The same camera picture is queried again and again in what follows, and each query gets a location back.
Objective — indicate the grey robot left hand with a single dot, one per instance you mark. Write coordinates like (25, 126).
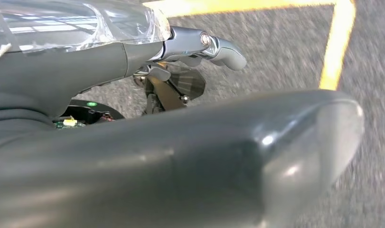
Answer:
(85, 72)

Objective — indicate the yellow floor tape square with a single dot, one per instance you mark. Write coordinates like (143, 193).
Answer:
(337, 47)

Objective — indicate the clear plastic film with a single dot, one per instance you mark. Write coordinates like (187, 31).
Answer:
(69, 25)

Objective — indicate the black round robot joint motor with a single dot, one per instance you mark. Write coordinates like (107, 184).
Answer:
(91, 113)

